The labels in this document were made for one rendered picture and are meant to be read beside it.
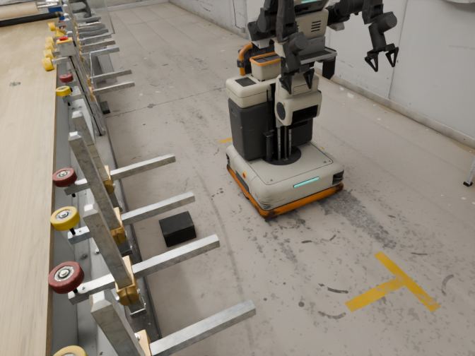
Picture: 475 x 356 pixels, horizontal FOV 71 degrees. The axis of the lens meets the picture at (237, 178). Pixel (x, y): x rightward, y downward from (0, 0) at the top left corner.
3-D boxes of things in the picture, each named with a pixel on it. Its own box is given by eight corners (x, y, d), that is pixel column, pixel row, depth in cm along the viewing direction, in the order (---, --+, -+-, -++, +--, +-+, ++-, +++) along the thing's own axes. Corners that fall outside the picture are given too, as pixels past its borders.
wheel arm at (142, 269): (217, 241, 105) (215, 232, 102) (220, 248, 102) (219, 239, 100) (73, 297, 93) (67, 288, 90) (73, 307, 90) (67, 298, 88)
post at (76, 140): (130, 247, 119) (80, 128, 90) (131, 253, 116) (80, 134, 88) (120, 251, 118) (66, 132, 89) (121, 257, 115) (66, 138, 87)
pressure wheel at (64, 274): (71, 316, 87) (53, 291, 80) (60, 299, 92) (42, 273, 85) (100, 297, 92) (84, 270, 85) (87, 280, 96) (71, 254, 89)
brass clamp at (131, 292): (135, 265, 101) (130, 253, 98) (143, 300, 90) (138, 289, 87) (114, 273, 99) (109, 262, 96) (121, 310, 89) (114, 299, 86)
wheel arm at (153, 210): (193, 198, 124) (191, 189, 122) (196, 203, 122) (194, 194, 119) (71, 240, 112) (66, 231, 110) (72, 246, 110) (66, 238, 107)
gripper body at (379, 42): (395, 46, 148) (391, 30, 147) (377, 51, 145) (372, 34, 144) (384, 51, 154) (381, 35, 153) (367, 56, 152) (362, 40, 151)
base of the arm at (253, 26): (268, 19, 160) (246, 24, 156) (275, 10, 152) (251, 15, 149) (274, 37, 160) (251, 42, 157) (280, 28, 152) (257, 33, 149)
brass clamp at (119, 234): (124, 216, 120) (119, 205, 117) (129, 241, 110) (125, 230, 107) (106, 222, 118) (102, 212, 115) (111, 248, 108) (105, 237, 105)
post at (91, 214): (148, 315, 104) (95, 200, 75) (151, 325, 102) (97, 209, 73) (138, 320, 103) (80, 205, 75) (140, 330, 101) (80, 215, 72)
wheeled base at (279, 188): (225, 171, 265) (222, 144, 250) (294, 148, 282) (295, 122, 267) (264, 224, 214) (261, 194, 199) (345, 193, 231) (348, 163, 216)
